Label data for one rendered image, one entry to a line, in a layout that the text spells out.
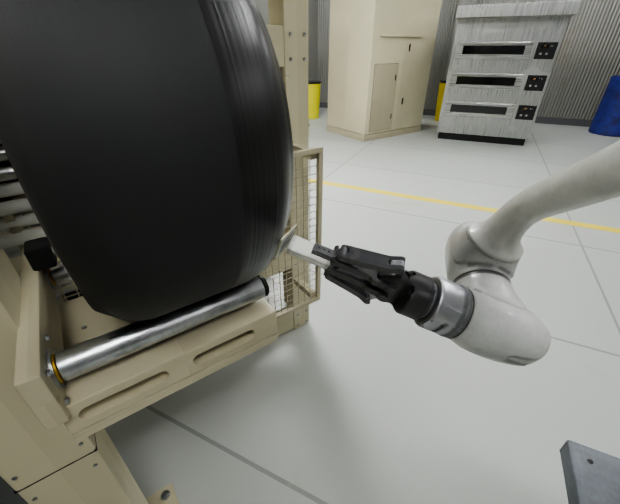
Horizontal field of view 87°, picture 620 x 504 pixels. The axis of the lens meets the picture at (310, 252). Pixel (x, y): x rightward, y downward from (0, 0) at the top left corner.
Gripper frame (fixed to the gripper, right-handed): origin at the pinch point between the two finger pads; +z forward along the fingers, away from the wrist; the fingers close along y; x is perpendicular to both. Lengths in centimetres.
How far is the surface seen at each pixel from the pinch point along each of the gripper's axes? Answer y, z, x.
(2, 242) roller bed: 36, 63, -4
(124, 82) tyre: -22.1, 22.3, -7.0
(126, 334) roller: 13.9, 21.4, -17.9
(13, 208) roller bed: 30, 62, 2
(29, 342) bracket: 12.7, 31.7, -23.6
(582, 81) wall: 135, -392, 703
